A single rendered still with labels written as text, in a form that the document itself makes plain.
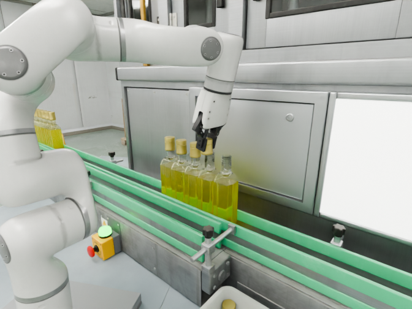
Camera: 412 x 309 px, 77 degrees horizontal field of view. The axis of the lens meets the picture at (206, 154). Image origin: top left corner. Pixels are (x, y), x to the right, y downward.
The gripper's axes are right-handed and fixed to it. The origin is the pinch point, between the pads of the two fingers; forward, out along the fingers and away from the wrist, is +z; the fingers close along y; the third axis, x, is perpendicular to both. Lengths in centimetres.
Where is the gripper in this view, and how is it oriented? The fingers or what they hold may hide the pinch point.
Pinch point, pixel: (206, 141)
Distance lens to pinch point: 73.8
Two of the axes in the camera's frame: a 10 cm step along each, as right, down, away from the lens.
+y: -6.5, 2.2, -7.3
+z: -1.9, 8.8, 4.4
